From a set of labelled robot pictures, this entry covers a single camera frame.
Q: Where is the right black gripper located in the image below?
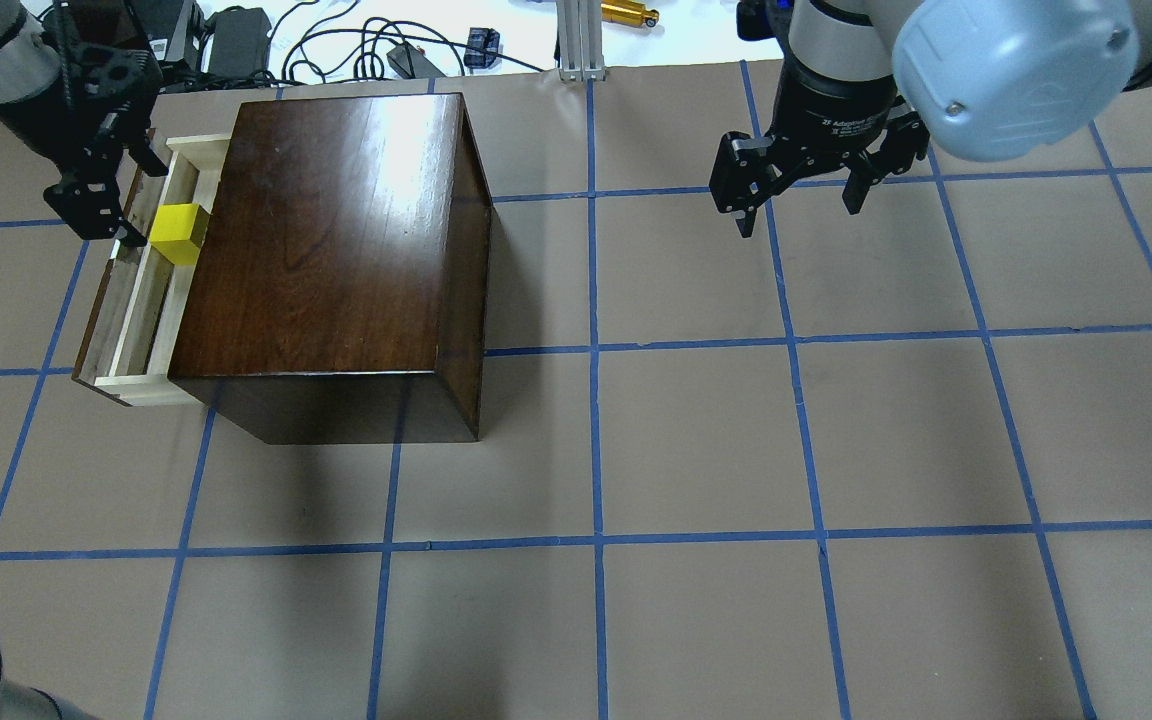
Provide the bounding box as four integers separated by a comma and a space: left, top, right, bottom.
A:
708, 60, 931, 240

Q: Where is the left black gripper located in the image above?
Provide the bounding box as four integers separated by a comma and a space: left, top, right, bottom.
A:
0, 20, 169, 247

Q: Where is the yellow block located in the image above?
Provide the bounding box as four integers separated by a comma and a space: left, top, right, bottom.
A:
147, 202, 211, 266

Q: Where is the light wooden drawer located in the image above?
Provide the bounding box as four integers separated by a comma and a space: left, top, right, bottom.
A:
70, 135, 230, 407

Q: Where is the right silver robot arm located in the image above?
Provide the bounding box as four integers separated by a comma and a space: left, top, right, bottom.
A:
708, 1, 1152, 237

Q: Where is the dark wooden drawer cabinet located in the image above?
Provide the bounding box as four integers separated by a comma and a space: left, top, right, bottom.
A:
166, 94, 497, 445

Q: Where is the black power brick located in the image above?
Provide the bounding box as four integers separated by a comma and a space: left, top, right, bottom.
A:
205, 6, 273, 78

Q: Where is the gold cylindrical tool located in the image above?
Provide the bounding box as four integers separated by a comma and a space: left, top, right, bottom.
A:
600, 0, 660, 28

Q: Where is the aluminium frame post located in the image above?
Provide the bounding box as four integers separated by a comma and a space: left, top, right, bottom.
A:
556, 0, 605, 82

